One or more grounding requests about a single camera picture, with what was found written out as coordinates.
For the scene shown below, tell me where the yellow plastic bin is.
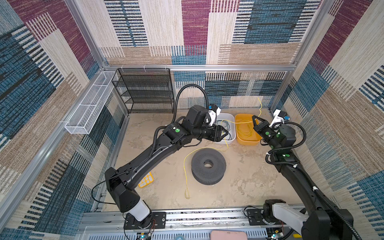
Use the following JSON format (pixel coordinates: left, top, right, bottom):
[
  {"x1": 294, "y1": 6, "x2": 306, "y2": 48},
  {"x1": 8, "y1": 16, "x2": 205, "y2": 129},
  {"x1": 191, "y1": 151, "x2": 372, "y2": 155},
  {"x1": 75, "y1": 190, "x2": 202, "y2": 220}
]
[{"x1": 235, "y1": 114, "x2": 262, "y2": 146}]

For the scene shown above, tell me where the yellow cable coil in bin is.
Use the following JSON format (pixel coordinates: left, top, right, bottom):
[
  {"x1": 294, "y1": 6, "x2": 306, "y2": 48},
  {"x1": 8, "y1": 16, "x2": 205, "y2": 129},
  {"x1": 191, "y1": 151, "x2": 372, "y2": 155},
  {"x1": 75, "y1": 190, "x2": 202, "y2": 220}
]
[{"x1": 237, "y1": 122, "x2": 256, "y2": 139}]

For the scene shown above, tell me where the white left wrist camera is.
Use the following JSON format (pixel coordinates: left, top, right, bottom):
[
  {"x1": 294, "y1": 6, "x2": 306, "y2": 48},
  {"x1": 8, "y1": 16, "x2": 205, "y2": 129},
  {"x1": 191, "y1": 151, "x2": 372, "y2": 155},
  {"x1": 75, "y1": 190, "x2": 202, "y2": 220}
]
[{"x1": 208, "y1": 104, "x2": 221, "y2": 127}]

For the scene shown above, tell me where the black wire shelf rack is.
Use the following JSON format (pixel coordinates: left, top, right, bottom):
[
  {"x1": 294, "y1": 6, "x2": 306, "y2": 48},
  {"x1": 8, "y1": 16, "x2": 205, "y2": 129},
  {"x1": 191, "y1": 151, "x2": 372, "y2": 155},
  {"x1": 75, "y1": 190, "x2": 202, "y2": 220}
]
[{"x1": 112, "y1": 68, "x2": 175, "y2": 114}]

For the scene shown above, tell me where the aluminium mounting rail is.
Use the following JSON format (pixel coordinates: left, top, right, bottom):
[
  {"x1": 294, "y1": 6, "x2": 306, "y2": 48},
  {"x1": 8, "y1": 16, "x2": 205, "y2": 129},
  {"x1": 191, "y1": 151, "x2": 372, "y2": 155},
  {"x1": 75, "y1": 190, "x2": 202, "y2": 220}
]
[{"x1": 75, "y1": 204, "x2": 307, "y2": 240}]

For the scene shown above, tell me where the white wire mesh basket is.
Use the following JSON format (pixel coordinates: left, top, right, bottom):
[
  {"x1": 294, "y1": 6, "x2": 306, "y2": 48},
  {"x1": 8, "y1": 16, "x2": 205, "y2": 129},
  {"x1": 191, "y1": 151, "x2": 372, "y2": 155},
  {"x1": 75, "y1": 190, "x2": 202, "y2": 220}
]
[{"x1": 65, "y1": 71, "x2": 115, "y2": 135}]

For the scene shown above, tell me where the yellow calculator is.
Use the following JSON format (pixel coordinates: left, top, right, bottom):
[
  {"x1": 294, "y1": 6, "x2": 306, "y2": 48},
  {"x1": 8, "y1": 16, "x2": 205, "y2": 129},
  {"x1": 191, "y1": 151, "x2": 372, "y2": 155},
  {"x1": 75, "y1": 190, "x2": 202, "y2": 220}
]
[{"x1": 138, "y1": 172, "x2": 154, "y2": 188}]

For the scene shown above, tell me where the green cable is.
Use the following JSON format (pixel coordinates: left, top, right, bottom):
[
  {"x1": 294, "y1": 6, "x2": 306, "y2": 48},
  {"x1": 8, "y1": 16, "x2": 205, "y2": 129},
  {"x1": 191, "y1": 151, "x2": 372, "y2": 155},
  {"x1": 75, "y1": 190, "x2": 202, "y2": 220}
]
[{"x1": 216, "y1": 119, "x2": 233, "y2": 141}]

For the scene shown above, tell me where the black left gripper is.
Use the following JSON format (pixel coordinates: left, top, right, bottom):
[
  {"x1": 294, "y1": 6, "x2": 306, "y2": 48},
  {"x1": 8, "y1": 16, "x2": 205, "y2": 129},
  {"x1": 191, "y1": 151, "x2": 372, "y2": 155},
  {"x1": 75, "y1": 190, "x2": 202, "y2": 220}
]
[{"x1": 190, "y1": 124, "x2": 229, "y2": 143}]

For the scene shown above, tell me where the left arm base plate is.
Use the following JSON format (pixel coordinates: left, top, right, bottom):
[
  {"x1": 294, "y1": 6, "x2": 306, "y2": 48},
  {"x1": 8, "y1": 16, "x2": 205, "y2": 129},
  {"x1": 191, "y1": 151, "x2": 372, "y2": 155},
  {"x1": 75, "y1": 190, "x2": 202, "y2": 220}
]
[{"x1": 124, "y1": 212, "x2": 167, "y2": 230}]

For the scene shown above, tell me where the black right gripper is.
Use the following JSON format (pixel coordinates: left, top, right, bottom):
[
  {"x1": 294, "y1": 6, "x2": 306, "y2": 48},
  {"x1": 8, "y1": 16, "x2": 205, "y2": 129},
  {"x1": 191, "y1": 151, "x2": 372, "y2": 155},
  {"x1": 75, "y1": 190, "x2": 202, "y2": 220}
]
[{"x1": 251, "y1": 114, "x2": 280, "y2": 150}]

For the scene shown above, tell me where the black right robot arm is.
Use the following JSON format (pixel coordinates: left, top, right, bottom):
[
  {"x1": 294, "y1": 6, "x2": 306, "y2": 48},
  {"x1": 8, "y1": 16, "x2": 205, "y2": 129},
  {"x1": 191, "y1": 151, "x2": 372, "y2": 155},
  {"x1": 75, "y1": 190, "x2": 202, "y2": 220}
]
[{"x1": 252, "y1": 116, "x2": 362, "y2": 240}]

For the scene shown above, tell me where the dark grey foam spool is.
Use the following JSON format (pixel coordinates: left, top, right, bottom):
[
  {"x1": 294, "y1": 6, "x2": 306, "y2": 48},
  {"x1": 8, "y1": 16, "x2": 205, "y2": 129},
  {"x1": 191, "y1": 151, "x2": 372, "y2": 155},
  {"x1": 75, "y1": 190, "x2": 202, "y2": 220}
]
[{"x1": 191, "y1": 149, "x2": 227, "y2": 186}]

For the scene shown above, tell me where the white plastic bin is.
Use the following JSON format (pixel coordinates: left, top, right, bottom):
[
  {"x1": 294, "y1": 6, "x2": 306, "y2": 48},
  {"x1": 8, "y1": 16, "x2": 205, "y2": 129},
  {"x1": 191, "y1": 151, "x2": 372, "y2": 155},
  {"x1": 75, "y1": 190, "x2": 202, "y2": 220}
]
[{"x1": 215, "y1": 113, "x2": 236, "y2": 145}]

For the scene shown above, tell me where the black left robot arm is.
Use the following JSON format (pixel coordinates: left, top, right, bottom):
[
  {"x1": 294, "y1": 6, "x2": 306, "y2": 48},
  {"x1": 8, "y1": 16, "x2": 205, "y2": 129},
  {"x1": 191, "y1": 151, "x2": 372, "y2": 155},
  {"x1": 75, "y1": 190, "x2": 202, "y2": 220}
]
[{"x1": 105, "y1": 84, "x2": 229, "y2": 229}]

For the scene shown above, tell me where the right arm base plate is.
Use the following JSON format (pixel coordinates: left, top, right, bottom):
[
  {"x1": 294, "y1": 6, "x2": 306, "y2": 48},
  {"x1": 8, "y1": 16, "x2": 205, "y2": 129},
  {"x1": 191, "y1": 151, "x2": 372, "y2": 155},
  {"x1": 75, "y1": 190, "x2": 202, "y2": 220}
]
[{"x1": 244, "y1": 208, "x2": 282, "y2": 226}]

